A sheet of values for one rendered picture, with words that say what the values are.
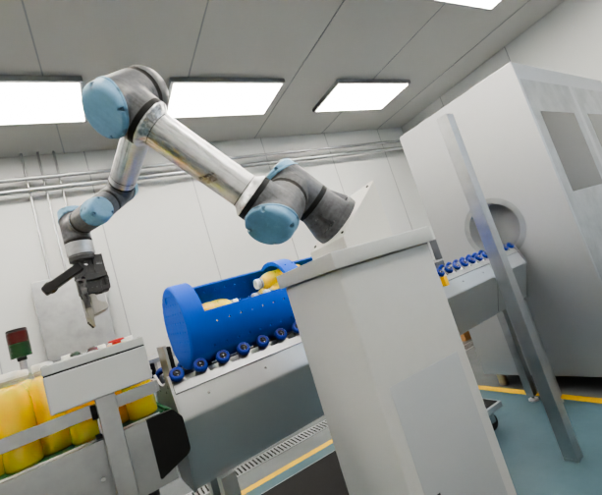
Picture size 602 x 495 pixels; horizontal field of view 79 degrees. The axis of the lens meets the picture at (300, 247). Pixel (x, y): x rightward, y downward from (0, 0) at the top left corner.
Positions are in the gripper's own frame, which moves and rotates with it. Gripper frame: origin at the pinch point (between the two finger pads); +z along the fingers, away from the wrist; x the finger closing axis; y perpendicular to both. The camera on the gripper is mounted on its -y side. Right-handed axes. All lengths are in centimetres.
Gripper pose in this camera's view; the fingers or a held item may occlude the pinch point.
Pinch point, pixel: (89, 323)
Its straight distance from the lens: 124.7
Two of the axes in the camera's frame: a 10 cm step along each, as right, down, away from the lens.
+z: 3.0, 9.5, -1.1
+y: 8.0, -1.9, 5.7
